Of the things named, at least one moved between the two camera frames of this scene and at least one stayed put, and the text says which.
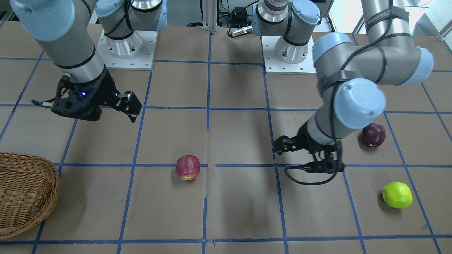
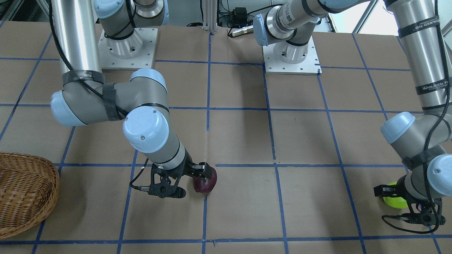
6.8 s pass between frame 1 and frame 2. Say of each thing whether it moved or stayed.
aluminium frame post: stayed
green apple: stayed
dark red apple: moved
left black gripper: moved
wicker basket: stayed
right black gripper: moved
